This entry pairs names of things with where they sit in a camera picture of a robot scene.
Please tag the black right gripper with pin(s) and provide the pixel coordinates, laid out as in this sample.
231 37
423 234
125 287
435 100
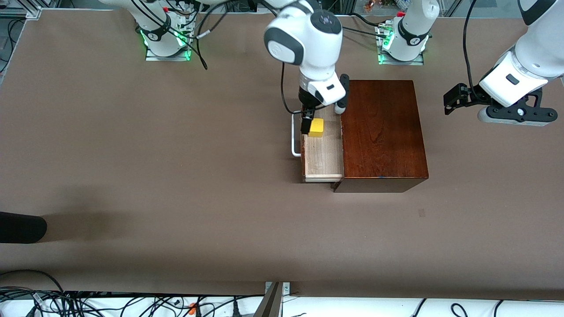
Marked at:
307 107

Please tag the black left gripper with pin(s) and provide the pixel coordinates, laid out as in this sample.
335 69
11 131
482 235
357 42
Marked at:
470 97

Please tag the yellow block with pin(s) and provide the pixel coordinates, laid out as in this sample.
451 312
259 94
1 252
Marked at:
316 128

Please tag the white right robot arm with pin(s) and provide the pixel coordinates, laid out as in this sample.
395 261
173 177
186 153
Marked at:
308 48

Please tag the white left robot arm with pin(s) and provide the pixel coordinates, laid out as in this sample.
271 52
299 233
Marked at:
528 66

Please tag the dark brown wooden box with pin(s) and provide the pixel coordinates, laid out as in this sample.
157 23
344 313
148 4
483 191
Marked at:
383 132

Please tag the black rounded object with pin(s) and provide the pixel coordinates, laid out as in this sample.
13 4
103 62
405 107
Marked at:
22 226

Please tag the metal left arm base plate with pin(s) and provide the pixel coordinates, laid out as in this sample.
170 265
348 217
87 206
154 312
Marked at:
401 62

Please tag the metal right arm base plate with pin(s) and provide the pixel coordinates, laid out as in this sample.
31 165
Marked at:
167 58

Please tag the metal bracket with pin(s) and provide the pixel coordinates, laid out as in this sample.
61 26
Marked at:
271 304

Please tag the aluminium frame profile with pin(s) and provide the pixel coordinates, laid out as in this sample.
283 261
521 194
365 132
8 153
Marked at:
33 11

